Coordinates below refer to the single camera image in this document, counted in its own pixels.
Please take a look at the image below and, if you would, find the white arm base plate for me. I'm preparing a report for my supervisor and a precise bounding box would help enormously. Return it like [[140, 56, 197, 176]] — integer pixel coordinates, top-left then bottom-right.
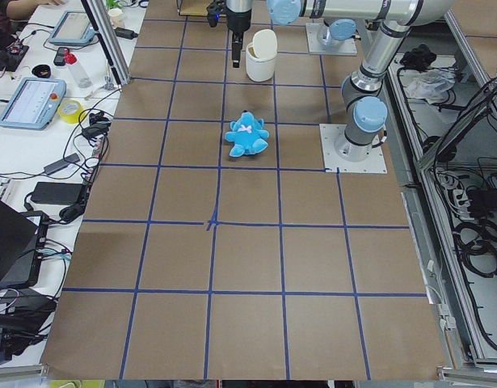
[[319, 124, 387, 174]]

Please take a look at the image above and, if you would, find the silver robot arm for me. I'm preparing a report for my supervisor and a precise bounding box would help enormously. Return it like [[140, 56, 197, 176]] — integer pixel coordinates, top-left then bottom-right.
[[267, 0, 453, 162], [245, 19, 356, 70]]

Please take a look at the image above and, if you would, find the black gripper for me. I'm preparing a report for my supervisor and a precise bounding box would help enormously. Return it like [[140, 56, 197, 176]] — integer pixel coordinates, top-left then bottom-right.
[[225, 0, 253, 68]]

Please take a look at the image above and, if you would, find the aluminium frame post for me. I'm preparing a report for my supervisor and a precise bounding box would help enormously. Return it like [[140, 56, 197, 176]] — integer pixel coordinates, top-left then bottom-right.
[[81, 0, 131, 86]]

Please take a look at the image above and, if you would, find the blue plush toy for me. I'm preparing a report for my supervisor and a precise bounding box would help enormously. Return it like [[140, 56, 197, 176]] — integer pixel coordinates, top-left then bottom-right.
[[225, 111, 269, 158]]

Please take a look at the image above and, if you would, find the white trash can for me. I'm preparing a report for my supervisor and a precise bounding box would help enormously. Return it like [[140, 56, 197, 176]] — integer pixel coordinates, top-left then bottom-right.
[[246, 29, 278, 82]]

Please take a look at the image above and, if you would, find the black power brick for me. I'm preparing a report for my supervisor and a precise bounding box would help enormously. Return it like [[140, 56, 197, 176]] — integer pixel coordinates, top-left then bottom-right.
[[31, 182, 83, 205]]

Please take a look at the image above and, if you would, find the blue teach pendant tablet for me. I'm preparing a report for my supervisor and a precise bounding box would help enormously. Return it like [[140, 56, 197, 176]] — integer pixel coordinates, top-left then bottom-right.
[[0, 77, 66, 130]]

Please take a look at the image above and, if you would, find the black power adapter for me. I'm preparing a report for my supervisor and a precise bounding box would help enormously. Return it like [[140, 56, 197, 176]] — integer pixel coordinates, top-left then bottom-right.
[[114, 27, 138, 40]]

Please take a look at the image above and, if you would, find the black phone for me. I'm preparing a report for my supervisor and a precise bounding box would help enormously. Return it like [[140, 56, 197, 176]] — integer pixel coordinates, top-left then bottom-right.
[[53, 47, 69, 66]]

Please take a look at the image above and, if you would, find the yellow tape roll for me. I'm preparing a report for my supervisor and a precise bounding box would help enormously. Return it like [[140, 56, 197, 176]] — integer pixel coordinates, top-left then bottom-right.
[[57, 99, 83, 124]]

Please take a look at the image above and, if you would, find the red capped plastic bottle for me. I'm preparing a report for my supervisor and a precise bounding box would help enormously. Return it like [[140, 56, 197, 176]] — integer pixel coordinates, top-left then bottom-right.
[[64, 48, 92, 88]]

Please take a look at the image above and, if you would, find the paper cup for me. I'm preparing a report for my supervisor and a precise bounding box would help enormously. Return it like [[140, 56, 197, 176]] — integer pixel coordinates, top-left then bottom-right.
[[107, 8, 125, 28]]

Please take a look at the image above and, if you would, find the black laptop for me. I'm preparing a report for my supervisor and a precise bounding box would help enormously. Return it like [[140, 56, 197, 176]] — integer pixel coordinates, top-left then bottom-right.
[[0, 200, 48, 289]]

